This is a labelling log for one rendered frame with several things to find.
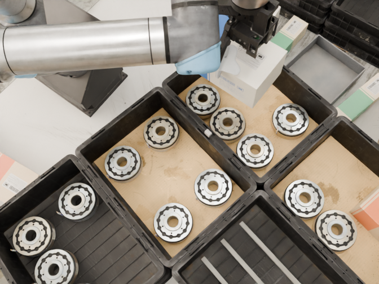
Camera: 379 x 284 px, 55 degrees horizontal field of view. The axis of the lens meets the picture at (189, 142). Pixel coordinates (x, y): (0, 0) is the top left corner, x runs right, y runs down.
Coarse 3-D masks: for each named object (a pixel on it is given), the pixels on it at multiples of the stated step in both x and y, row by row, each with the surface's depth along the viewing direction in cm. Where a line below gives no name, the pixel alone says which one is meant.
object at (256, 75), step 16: (224, 16) 85; (240, 48) 82; (272, 48) 81; (240, 64) 80; (256, 64) 80; (272, 64) 80; (208, 80) 89; (224, 80) 84; (240, 80) 79; (256, 80) 78; (272, 80) 86; (240, 96) 85; (256, 96) 82
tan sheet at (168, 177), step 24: (120, 144) 108; (144, 144) 108; (192, 144) 107; (144, 168) 105; (168, 168) 104; (192, 168) 104; (216, 168) 104; (120, 192) 103; (144, 192) 102; (168, 192) 102; (192, 192) 102; (240, 192) 101; (144, 216) 100; (192, 216) 99; (216, 216) 99
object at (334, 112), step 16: (176, 96) 102; (320, 96) 99; (192, 112) 100; (336, 112) 97; (208, 128) 98; (320, 128) 96; (224, 144) 96; (304, 144) 94; (240, 160) 94; (288, 160) 93; (256, 176) 92
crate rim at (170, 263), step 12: (144, 96) 102; (168, 96) 102; (132, 108) 103; (180, 108) 101; (120, 120) 100; (192, 120) 99; (96, 132) 99; (84, 144) 98; (216, 144) 96; (228, 156) 94; (240, 168) 93; (96, 180) 94; (252, 180) 92; (108, 192) 93; (252, 192) 90; (120, 204) 91; (240, 204) 90; (132, 216) 90; (144, 240) 88; (192, 240) 87; (156, 252) 86; (180, 252) 86; (168, 264) 85
